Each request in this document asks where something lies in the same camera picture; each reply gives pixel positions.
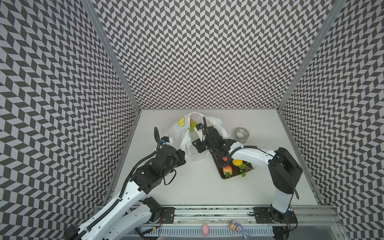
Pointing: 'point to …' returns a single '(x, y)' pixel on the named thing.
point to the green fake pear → (193, 124)
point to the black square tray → (223, 160)
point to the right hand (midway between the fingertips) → (194, 145)
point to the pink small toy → (205, 229)
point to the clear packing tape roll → (241, 135)
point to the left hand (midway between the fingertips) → (185, 153)
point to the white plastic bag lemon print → (184, 130)
